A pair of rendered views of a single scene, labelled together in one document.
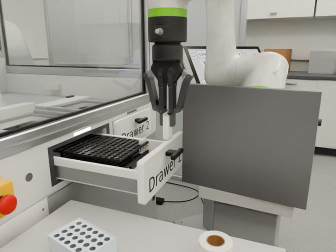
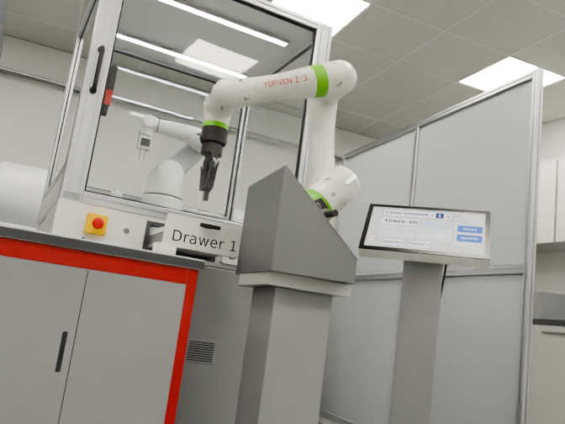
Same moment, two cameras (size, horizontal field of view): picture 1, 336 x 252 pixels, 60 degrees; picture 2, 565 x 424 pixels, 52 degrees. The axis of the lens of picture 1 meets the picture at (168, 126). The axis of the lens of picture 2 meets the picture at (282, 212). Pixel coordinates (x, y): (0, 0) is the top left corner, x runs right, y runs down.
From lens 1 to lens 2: 1.72 m
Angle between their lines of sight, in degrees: 49
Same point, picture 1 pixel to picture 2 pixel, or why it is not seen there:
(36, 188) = (129, 241)
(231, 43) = (319, 165)
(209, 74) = not seen: hidden behind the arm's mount
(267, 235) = (267, 318)
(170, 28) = (205, 132)
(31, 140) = (135, 209)
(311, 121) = (280, 190)
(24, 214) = not seen: hidden behind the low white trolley
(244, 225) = (260, 313)
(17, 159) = (122, 214)
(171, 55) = (205, 149)
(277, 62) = (335, 172)
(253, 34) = not seen: outside the picture
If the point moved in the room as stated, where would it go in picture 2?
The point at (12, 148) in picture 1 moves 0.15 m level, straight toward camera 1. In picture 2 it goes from (121, 206) to (101, 196)
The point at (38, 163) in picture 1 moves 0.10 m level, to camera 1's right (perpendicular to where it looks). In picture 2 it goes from (136, 226) to (152, 225)
